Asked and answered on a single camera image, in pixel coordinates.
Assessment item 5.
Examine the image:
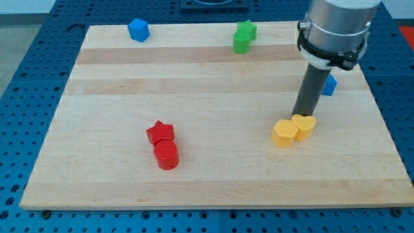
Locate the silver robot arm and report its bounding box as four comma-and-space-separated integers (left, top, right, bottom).
297, 0, 381, 71

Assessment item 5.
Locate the light wooden board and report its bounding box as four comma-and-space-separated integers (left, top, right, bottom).
20, 21, 413, 210

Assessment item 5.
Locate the red star block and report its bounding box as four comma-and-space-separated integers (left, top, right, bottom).
146, 120, 175, 146

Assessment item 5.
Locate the red cylinder block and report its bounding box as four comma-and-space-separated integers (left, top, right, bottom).
154, 140, 179, 170

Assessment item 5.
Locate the yellow hexagon block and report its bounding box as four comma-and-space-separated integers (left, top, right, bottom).
271, 120, 298, 148

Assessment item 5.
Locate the green cylinder block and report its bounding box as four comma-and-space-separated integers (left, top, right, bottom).
232, 31, 250, 54

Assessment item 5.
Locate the green star block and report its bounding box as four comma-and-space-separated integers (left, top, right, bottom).
237, 20, 257, 41

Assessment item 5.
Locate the yellow heart block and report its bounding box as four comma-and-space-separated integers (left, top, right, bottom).
292, 114, 317, 141

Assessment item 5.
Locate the blue cube block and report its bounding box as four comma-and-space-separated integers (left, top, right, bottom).
127, 19, 150, 43

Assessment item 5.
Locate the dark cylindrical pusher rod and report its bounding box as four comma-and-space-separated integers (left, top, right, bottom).
291, 64, 331, 117

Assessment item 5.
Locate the blue triangle block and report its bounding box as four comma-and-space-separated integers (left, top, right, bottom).
321, 74, 338, 96

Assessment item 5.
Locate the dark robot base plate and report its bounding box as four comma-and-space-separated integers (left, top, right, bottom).
180, 0, 249, 11

